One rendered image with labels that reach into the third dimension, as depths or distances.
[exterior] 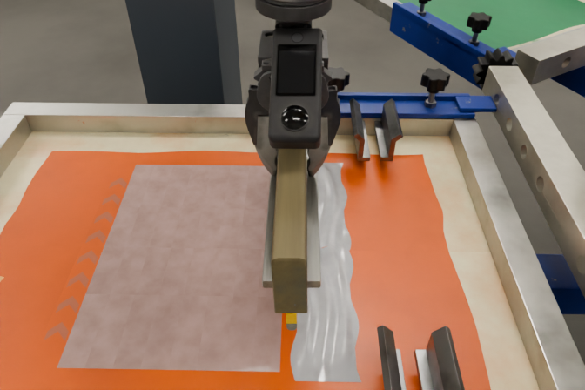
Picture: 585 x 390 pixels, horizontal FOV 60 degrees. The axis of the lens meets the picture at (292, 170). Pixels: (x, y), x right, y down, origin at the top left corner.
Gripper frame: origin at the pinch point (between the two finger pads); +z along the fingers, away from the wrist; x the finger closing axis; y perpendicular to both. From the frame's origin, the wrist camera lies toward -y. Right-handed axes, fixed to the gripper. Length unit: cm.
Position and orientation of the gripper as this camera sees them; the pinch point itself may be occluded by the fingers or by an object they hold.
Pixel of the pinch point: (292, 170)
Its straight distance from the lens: 58.5
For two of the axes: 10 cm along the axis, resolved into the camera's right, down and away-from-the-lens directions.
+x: -10.0, -0.2, 0.1
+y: 0.2, -6.6, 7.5
